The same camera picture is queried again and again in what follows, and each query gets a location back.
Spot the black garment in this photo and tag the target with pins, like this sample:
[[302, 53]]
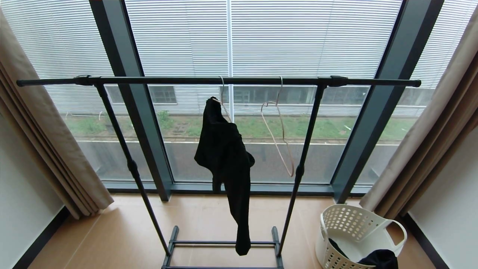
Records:
[[381, 259]]

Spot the beige curtain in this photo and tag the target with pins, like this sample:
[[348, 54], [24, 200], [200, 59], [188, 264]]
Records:
[[48, 142], [429, 142]]

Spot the window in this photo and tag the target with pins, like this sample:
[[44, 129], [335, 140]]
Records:
[[392, 74]]

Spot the black clothes rack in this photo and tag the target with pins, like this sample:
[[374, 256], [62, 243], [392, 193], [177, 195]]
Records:
[[224, 80]]

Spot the black shorts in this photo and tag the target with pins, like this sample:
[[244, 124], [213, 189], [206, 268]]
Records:
[[224, 157]]

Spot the pink clothes hanger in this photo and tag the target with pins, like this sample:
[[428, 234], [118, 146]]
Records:
[[222, 93], [279, 91]]

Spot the white laundry basket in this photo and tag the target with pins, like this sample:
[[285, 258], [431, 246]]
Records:
[[354, 224]]

